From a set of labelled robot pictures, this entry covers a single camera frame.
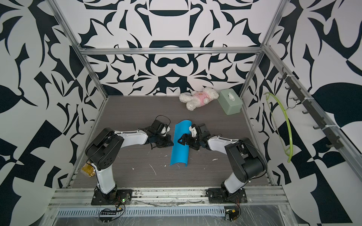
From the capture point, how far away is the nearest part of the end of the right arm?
0.70 m

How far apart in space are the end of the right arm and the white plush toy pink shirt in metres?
0.25

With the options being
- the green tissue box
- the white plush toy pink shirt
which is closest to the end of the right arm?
the white plush toy pink shirt

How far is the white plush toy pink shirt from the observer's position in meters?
1.04

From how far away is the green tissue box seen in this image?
107 cm

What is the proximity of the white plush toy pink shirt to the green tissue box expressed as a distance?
44 millimetres

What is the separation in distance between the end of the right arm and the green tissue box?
1.25ft
